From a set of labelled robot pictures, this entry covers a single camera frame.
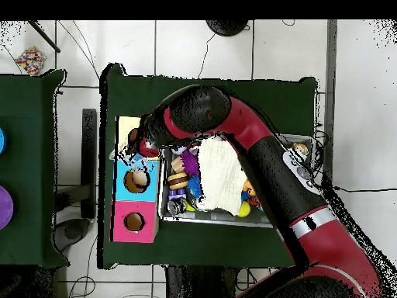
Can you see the dark green side table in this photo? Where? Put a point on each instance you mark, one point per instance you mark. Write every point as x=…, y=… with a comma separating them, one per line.
x=31, y=155

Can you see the clear blue packet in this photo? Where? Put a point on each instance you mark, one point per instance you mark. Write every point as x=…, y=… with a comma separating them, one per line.
x=128, y=157

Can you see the orange plastic toy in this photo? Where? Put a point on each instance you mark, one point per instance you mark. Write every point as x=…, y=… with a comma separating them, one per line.
x=249, y=187

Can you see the black round floor base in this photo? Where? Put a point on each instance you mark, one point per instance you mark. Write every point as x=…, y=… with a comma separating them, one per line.
x=226, y=26

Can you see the shallow clear mesh bin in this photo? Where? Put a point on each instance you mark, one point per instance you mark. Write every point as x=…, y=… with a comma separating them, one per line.
x=162, y=205

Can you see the blue round disc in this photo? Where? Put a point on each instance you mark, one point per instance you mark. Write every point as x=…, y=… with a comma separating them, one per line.
x=2, y=141

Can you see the purple round disc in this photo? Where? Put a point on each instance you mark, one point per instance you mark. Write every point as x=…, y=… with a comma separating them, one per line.
x=4, y=208

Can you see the black white striped toy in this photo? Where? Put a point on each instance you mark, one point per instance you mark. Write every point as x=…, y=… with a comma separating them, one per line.
x=176, y=207

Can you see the brown wooden yo-yo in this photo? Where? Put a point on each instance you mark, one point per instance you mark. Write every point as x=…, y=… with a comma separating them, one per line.
x=178, y=180

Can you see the multicoloured speckled toy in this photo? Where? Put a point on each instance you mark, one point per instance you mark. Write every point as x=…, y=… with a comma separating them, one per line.
x=30, y=60

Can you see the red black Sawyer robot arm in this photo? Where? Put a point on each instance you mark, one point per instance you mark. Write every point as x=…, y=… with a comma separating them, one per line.
x=248, y=130

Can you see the wooden box with three holes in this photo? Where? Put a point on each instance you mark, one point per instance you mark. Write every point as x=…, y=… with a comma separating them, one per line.
x=121, y=205

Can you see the dark green table cloth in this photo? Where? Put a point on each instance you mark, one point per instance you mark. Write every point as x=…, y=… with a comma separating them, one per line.
x=136, y=93

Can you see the blue spiky ball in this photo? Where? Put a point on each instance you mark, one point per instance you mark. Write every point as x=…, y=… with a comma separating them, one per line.
x=195, y=186

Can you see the purple spiky ball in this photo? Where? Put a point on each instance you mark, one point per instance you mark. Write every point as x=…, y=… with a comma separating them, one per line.
x=189, y=162

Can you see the yellow ball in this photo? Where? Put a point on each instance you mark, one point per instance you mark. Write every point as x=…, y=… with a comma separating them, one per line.
x=244, y=210

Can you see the cream yellow waffle cloth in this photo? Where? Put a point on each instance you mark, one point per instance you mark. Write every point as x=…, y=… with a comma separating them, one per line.
x=220, y=177

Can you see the black upright panel stand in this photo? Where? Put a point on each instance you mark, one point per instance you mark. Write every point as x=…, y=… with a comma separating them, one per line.
x=89, y=161

